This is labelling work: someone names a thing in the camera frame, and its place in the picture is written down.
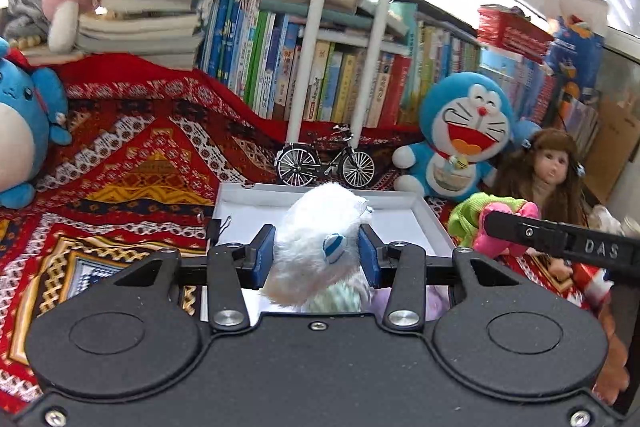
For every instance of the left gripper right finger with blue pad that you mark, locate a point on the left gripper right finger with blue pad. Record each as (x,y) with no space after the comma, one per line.
(399,265)

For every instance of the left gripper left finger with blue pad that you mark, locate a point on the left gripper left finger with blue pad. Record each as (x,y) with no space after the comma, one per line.
(232,267)

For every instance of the green plush with pink bow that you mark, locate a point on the green plush with pink bow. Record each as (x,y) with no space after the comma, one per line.
(482,220)

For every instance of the white fluffy plush toy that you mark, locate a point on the white fluffy plush toy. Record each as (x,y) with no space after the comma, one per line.
(316,246)

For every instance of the red shiny cup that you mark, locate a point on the red shiny cup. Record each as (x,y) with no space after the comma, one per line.
(592,283)

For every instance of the black binder clip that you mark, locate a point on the black binder clip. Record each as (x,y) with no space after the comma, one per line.
(213,230)

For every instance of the white shallow cardboard box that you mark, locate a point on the white shallow cardboard box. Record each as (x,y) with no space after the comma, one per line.
(397,216)

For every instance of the purple plush toy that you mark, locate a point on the purple plush toy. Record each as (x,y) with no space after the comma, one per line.
(400,301)

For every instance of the green striped fabric toy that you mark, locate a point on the green striped fabric toy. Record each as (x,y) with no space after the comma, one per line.
(338,298)

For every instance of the brown haired doll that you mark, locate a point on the brown haired doll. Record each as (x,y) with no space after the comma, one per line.
(545,171)

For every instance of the miniature metal bicycle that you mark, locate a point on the miniature metal bicycle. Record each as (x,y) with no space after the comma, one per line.
(300,164)

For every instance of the red patterned blanket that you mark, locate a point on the red patterned blanket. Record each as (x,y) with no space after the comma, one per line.
(123,354)

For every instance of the Doraemon blue plush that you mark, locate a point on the Doraemon blue plush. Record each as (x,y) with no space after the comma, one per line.
(465,119)

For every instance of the blue printed carton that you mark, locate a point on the blue printed carton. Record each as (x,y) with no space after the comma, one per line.
(575,54)

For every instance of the red plastic basket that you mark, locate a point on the red plastic basket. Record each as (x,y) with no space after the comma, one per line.
(510,30)

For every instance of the round blue mouse plush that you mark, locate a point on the round blue mouse plush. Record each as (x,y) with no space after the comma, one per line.
(34,111)

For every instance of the stack of horizontal books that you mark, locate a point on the stack of horizontal books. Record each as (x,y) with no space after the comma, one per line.
(165,32)

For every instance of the grey plush toy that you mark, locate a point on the grey plush toy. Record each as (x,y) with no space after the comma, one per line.
(23,19)

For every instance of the white pipe frame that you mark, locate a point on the white pipe frame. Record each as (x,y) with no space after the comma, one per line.
(372,43)

